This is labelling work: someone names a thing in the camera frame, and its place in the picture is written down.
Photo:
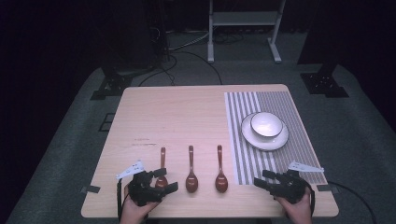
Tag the grey striped placemat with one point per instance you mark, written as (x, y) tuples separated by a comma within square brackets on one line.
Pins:
[(239, 140)]

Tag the black stand base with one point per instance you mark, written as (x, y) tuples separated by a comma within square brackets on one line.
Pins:
[(111, 85), (323, 84)]

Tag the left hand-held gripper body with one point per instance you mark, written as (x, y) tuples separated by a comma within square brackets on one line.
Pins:
[(143, 188)]

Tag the black tape piece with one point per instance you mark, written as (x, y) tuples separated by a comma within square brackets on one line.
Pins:
[(326, 188), (91, 188)]

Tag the reddish-brown wooden spoon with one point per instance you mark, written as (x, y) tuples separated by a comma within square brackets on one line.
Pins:
[(191, 182), (162, 157), (221, 182)]

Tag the white metal stand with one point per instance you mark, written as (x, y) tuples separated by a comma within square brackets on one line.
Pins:
[(244, 18)]

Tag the person's left hand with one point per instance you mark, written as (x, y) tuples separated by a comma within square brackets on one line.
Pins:
[(134, 211)]

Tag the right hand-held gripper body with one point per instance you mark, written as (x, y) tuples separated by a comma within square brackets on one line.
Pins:
[(289, 186)]

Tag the white plate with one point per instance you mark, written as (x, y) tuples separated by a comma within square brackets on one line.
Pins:
[(264, 143)]

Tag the white bowl with dark rim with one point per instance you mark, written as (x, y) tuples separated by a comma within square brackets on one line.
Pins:
[(266, 124)]

